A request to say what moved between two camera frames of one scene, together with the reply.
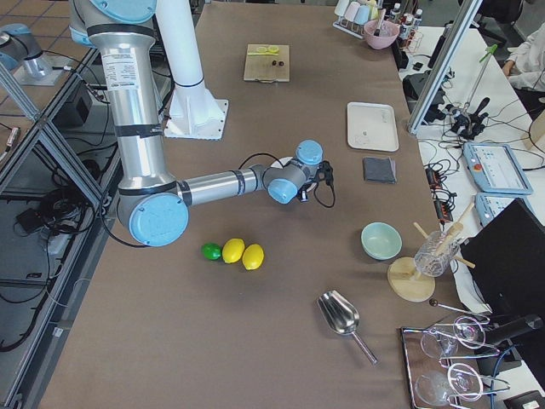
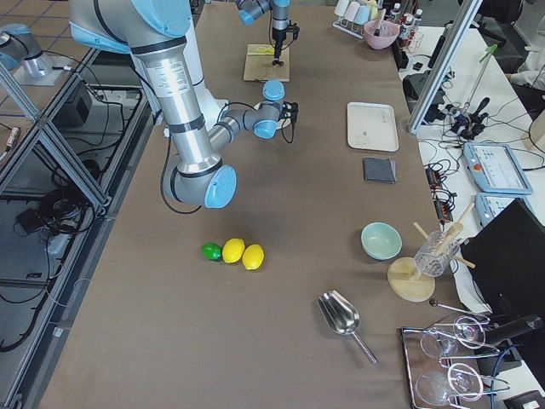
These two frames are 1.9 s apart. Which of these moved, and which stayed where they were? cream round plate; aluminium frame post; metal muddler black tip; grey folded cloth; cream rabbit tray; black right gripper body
Moved: cream round plate; black right gripper body
Stayed: cream rabbit tray; metal muddler black tip; aluminium frame post; grey folded cloth
